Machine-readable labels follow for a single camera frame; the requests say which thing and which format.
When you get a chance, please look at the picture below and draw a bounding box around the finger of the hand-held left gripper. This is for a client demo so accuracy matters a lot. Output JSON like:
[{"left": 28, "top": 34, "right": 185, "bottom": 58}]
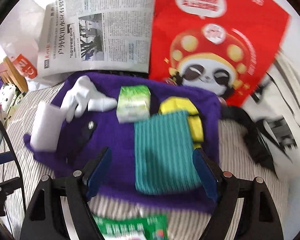
[
  {"left": 0, "top": 152, "right": 18, "bottom": 166},
  {"left": 0, "top": 177, "right": 21, "bottom": 195}
]

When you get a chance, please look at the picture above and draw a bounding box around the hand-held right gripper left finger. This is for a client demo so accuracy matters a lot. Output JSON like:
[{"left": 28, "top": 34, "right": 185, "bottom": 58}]
[{"left": 19, "top": 146, "right": 112, "bottom": 240}]

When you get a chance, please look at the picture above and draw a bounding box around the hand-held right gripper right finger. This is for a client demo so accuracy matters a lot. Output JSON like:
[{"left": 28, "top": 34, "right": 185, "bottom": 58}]
[{"left": 192, "top": 147, "right": 284, "bottom": 240}]

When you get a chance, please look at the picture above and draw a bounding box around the purple fleece blanket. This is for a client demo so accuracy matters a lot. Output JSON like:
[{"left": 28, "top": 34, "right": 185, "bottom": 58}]
[{"left": 24, "top": 72, "right": 222, "bottom": 215}]

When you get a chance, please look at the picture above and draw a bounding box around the black fabric strap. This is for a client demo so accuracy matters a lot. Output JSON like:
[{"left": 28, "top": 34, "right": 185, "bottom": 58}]
[{"left": 65, "top": 121, "right": 98, "bottom": 166}]

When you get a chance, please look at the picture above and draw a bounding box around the teal striped cloth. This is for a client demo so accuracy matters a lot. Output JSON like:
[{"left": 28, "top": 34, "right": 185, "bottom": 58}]
[{"left": 134, "top": 111, "right": 202, "bottom": 196}]

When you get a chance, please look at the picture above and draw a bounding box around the white foam sponge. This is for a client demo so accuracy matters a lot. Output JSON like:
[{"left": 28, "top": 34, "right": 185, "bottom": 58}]
[{"left": 30, "top": 102, "right": 63, "bottom": 152}]

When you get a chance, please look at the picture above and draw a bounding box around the green printed packet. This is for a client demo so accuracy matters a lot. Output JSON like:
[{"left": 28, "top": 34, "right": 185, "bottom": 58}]
[{"left": 91, "top": 214, "right": 168, "bottom": 240}]

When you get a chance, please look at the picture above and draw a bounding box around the yellow cloth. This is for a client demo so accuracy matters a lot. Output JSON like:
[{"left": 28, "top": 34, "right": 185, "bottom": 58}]
[{"left": 159, "top": 97, "right": 204, "bottom": 150}]

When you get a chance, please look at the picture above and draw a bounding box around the green tissue packet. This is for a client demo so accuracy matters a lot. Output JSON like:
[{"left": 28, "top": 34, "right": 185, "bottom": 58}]
[{"left": 116, "top": 86, "right": 151, "bottom": 123}]

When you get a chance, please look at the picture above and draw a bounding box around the white cotton glove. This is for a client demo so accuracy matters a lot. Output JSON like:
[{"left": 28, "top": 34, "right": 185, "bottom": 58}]
[{"left": 60, "top": 76, "right": 118, "bottom": 123}]

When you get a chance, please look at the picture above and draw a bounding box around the light green blanket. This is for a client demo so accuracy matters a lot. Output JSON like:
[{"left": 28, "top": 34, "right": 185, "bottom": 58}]
[{"left": 14, "top": 91, "right": 26, "bottom": 106}]

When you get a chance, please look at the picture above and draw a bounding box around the white floral pillow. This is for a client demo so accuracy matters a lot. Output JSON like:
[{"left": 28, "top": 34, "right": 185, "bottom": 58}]
[{"left": 0, "top": 84, "right": 18, "bottom": 111}]

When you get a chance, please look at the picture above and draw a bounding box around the wooden headboard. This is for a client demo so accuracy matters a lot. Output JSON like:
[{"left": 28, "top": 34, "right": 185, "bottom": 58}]
[{"left": 0, "top": 56, "right": 28, "bottom": 93}]

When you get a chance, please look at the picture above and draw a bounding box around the white waist bag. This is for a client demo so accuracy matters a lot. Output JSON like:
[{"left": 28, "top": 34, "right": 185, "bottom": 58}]
[{"left": 221, "top": 47, "right": 300, "bottom": 205}]

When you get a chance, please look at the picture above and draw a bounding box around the white plastic shopping bag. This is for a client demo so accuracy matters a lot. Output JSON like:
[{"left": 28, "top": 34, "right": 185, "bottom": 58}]
[{"left": 0, "top": 0, "right": 65, "bottom": 92}]

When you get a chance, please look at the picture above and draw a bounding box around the red paper carrier bag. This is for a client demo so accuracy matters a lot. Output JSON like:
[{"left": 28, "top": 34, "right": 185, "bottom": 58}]
[{"left": 149, "top": 0, "right": 290, "bottom": 106}]

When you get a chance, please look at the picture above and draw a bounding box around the folded newspaper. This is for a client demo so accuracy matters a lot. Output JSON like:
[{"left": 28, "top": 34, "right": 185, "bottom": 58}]
[{"left": 36, "top": 0, "right": 157, "bottom": 79}]

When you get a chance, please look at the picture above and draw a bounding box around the black cable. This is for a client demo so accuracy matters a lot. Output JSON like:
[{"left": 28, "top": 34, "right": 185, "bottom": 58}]
[{"left": 0, "top": 109, "right": 27, "bottom": 240}]

